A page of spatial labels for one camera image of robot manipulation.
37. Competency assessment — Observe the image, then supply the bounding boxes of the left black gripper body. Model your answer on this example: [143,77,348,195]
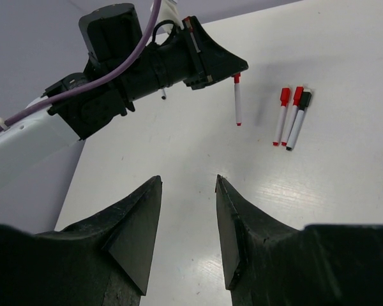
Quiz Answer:
[78,3,218,103]

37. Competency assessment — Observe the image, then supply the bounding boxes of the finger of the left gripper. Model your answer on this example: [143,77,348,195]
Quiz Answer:
[191,16,248,84]

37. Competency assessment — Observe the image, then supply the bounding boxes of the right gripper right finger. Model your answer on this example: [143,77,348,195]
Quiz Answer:
[216,176,383,305]

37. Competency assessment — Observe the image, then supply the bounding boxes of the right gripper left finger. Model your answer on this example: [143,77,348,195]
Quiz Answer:
[0,176,162,305]

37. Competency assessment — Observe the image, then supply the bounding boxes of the white marker red tip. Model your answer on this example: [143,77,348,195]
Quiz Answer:
[234,83,242,126]
[273,87,291,146]
[282,86,304,147]

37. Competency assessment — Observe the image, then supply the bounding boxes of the white marker black tip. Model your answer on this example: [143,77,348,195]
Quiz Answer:
[161,88,167,100]
[286,91,312,151]

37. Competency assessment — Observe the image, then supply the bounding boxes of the red pen cap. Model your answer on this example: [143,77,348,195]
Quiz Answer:
[233,73,241,84]

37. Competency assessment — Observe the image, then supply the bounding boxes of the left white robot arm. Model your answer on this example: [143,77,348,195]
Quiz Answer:
[0,1,248,189]

